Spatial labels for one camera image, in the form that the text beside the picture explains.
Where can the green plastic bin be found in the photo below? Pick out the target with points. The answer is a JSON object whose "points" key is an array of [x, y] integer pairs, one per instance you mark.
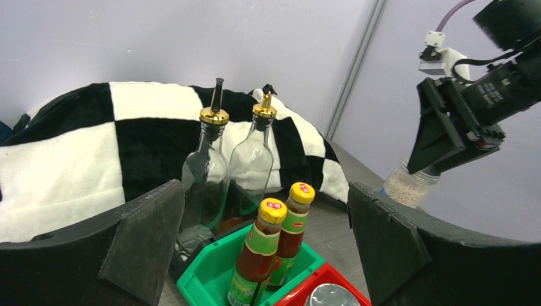
{"points": [[207, 278]]}

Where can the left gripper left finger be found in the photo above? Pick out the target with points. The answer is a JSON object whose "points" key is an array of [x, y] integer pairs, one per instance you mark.
{"points": [[119, 257]]}

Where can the yellow-capped sauce bottle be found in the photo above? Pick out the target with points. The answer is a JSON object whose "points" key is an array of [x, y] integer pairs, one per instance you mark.
{"points": [[301, 195], [255, 262]]}

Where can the gold-top oil bottle brown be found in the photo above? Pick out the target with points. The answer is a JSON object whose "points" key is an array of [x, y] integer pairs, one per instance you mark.
{"points": [[251, 165]]}

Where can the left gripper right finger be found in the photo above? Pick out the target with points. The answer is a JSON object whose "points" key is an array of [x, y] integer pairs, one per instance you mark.
{"points": [[412, 258]]}

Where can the black plastic bin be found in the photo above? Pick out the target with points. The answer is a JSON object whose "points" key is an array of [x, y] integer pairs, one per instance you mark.
{"points": [[179, 265]]}

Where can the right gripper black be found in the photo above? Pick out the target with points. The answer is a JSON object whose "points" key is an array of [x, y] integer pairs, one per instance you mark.
{"points": [[459, 119]]}

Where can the silver-lid spice jar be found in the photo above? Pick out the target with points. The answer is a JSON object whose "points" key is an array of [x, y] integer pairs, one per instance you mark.
{"points": [[329, 294], [409, 189]]}

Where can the gold-top clear glass bottle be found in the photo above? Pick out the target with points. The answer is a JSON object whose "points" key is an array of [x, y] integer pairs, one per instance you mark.
{"points": [[205, 178]]}

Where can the black white checkered blanket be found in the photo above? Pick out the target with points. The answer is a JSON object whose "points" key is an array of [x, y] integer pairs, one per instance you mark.
{"points": [[97, 147]]}

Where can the red plastic bin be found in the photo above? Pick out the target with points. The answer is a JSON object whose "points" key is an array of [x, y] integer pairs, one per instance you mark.
{"points": [[325, 274]]}

